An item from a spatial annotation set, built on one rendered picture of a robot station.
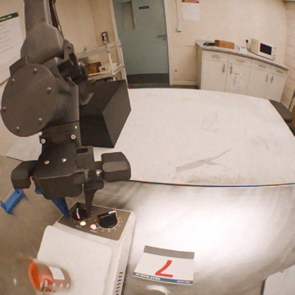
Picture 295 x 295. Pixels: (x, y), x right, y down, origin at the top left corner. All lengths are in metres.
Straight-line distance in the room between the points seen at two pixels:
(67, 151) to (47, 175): 0.04
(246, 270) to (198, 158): 0.29
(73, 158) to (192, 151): 0.30
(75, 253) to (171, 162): 0.28
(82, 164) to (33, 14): 0.24
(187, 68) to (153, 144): 2.68
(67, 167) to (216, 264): 0.28
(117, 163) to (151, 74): 2.92
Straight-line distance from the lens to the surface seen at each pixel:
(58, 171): 0.15
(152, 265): 0.26
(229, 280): 0.31
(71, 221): 0.28
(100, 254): 0.21
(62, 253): 0.24
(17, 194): 0.51
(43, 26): 0.25
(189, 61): 2.99
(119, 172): 0.20
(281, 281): 0.38
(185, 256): 0.28
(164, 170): 0.35
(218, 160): 0.39
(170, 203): 0.31
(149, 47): 2.96
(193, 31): 2.92
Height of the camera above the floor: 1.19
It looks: 45 degrees down
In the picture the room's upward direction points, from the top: 8 degrees counter-clockwise
